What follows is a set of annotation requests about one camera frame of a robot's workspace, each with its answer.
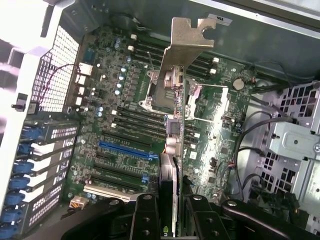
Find round coin cell battery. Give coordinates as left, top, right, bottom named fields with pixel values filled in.
left=232, top=77, right=245, bottom=91

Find blue expansion slot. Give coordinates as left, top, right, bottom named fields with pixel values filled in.
left=98, top=141, right=155, bottom=161

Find thin wire locking lever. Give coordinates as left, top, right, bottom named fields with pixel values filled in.
left=147, top=50, right=156, bottom=75

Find black case lock tab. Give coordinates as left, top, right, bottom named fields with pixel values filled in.
left=11, top=92, right=29, bottom=111

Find black open PC case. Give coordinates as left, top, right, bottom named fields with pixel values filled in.
left=0, top=0, right=320, bottom=240

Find black long expansion slot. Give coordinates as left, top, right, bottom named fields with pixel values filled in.
left=101, top=130, right=153, bottom=148
left=90, top=173, right=142, bottom=192

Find CPU socket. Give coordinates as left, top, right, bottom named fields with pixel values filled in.
left=138, top=69, right=187, bottom=113

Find blue slot cover clip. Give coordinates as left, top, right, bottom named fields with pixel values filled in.
left=9, top=177, right=30, bottom=191
left=13, top=161, right=35, bottom=175
left=0, top=223, right=18, bottom=236
left=22, top=126, right=43, bottom=142
left=4, top=193, right=26, bottom=207
left=0, top=208, right=21, bottom=223
left=17, top=143, right=35, bottom=157

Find white orange power connector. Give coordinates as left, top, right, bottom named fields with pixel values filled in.
left=69, top=195, right=88, bottom=209

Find silver perforated drive cage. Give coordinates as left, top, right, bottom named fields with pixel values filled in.
left=246, top=79, right=320, bottom=233

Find black slot with blue latch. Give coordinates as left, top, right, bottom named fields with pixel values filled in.
left=94, top=161, right=151, bottom=185

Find black wire bundle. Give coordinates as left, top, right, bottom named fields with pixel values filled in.
left=249, top=183, right=301, bottom=218

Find green motherboard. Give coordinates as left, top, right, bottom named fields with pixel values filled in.
left=62, top=32, right=253, bottom=208

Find white expansion slot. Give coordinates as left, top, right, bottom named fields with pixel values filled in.
left=83, top=184, right=132, bottom=202

